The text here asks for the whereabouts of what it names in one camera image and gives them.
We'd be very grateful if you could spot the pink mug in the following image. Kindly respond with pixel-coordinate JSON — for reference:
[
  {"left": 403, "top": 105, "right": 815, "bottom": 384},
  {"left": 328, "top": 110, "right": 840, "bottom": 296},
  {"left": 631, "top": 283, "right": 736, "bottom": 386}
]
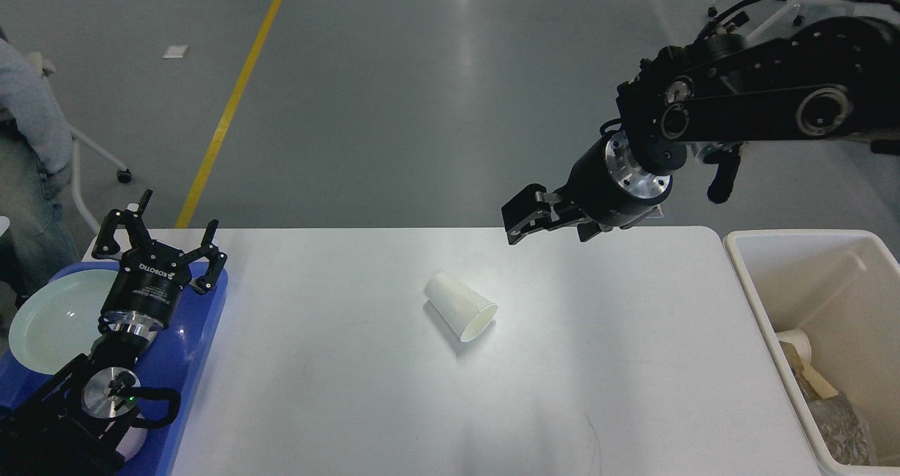
[{"left": 116, "top": 427, "right": 148, "bottom": 462}]

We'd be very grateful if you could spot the white paper cup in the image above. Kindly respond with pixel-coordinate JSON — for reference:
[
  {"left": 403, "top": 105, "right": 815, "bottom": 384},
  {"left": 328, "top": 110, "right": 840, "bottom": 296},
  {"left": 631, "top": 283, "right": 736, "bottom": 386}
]
[{"left": 424, "top": 272, "right": 499, "bottom": 342}]

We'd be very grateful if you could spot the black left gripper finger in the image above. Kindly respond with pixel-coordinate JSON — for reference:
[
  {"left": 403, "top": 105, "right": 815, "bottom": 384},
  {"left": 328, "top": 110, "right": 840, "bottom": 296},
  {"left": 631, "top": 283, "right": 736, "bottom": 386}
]
[
  {"left": 91, "top": 188, "right": 154, "bottom": 262},
  {"left": 168, "top": 219, "right": 228, "bottom": 295}
]

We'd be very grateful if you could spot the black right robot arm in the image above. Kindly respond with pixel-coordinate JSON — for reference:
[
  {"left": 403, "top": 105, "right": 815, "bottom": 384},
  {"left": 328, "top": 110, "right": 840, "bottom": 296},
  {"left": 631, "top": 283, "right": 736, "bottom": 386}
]
[{"left": 501, "top": 0, "right": 899, "bottom": 245}]

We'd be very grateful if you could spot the mint green plate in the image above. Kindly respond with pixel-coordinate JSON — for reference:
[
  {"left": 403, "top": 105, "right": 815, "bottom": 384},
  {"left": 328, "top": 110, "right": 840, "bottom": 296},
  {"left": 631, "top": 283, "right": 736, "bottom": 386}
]
[{"left": 9, "top": 266, "right": 117, "bottom": 375}]

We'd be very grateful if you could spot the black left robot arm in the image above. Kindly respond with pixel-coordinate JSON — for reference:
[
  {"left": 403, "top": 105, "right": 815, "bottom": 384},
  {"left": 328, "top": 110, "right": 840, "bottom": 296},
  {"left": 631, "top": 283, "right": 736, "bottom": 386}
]
[{"left": 2, "top": 190, "right": 228, "bottom": 475}]

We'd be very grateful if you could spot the brown paper bag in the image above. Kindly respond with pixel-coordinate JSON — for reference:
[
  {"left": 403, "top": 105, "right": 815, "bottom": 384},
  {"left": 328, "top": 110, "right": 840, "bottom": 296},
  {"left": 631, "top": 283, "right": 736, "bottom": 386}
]
[{"left": 791, "top": 364, "right": 840, "bottom": 402}]

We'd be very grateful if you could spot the seated person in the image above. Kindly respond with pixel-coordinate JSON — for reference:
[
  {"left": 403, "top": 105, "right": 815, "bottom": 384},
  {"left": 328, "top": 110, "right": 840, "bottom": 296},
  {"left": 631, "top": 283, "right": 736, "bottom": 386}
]
[{"left": 1, "top": 36, "right": 79, "bottom": 307}]

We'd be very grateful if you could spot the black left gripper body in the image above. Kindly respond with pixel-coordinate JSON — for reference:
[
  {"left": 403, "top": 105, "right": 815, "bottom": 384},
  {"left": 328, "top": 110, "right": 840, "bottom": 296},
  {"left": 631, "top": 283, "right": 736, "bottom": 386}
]
[{"left": 101, "top": 255, "right": 192, "bottom": 333}]

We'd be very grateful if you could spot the beige plastic bin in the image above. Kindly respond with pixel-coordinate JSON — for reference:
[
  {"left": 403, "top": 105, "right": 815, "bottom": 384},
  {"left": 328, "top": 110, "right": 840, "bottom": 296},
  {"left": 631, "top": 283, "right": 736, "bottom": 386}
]
[{"left": 724, "top": 229, "right": 899, "bottom": 475}]

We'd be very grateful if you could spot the paper cup in bin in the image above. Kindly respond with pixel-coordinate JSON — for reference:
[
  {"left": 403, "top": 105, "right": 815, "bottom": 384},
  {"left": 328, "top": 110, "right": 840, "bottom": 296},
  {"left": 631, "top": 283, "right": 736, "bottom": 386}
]
[{"left": 776, "top": 329, "right": 813, "bottom": 364}]

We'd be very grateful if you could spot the white chair left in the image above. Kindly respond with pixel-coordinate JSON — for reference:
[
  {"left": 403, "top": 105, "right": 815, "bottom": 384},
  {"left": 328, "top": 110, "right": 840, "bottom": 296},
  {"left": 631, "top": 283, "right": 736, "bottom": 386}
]
[{"left": 25, "top": 52, "right": 133, "bottom": 235}]

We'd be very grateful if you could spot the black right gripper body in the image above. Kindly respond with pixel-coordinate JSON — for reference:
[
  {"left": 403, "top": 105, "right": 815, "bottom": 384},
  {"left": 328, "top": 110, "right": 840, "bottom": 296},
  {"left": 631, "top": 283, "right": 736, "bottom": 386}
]
[{"left": 560, "top": 133, "right": 673, "bottom": 229}]

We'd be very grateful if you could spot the white office chair right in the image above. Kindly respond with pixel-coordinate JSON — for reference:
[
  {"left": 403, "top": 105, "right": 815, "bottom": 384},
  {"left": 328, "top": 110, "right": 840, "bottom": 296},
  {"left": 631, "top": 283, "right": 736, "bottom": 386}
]
[{"left": 693, "top": 0, "right": 871, "bottom": 46}]

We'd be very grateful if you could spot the aluminium foil sheet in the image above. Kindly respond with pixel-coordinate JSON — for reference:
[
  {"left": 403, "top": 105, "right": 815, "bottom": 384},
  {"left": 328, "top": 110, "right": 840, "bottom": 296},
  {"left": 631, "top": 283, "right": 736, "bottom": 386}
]
[{"left": 807, "top": 392, "right": 878, "bottom": 466}]

